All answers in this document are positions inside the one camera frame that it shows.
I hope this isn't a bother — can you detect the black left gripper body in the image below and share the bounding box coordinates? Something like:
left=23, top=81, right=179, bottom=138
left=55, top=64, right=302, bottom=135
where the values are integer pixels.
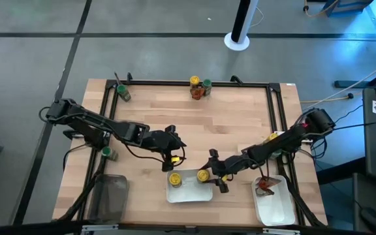
left=148, top=125, right=180, bottom=173

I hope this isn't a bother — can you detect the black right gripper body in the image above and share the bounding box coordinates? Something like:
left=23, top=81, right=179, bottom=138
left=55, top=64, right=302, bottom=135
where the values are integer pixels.
left=209, top=148, right=245, bottom=194

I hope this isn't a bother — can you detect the white plastic bin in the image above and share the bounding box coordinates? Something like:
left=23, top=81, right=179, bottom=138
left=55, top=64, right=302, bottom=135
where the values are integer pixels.
left=251, top=175, right=296, bottom=227
left=165, top=168, right=213, bottom=204

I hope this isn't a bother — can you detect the smoky grey plastic bin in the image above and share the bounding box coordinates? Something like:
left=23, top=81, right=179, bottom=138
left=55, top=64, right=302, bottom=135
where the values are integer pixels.
left=87, top=174, right=129, bottom=225

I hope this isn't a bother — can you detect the black side table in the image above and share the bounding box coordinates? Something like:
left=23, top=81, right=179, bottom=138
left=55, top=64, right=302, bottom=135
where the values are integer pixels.
left=352, top=172, right=376, bottom=235

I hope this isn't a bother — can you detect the black desk foot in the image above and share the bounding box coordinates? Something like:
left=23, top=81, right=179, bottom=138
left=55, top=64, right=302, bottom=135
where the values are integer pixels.
left=334, top=63, right=376, bottom=102

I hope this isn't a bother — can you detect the black aluminium crossbar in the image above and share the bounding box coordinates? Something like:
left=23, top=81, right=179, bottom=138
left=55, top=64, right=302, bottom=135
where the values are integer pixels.
left=0, top=220, right=371, bottom=235

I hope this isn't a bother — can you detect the black aluminium table frame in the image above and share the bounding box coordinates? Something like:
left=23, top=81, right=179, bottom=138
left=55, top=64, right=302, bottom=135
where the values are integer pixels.
left=55, top=79, right=328, bottom=228

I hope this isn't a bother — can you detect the black cable bundle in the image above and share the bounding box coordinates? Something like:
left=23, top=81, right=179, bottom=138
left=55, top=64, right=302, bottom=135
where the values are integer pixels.
left=277, top=159, right=326, bottom=228
left=56, top=153, right=110, bottom=223

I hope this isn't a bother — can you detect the black cable tangle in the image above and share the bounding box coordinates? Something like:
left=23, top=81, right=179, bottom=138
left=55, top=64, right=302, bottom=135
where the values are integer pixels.
left=305, top=130, right=329, bottom=161

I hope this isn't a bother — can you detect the black and white post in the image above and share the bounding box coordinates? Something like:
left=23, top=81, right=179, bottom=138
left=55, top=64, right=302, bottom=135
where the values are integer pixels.
left=223, top=0, right=260, bottom=52

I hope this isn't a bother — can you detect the cream floor cable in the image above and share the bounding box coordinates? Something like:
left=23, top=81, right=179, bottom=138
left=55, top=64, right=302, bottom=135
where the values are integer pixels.
left=300, top=54, right=376, bottom=112

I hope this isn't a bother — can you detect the yellow floor cable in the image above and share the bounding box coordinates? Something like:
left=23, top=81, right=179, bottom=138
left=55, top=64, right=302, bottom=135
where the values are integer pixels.
left=303, top=0, right=341, bottom=18

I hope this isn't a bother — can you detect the blue metal desk frame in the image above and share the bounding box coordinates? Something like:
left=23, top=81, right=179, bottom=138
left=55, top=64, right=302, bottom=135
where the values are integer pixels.
left=324, top=0, right=376, bottom=61

